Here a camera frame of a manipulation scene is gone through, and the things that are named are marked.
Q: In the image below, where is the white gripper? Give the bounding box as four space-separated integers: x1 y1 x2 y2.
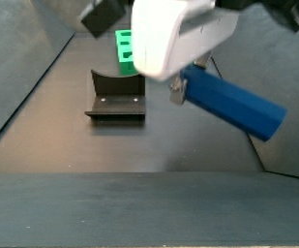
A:
131 0 239 106

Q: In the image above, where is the blue hexagonal prism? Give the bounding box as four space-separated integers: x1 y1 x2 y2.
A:
181 65 287 141

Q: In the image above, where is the black curved cradle stand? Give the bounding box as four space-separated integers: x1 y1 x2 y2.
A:
85 70 147 118

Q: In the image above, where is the green shape sorter block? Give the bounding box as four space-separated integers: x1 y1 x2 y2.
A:
115 29 138 76

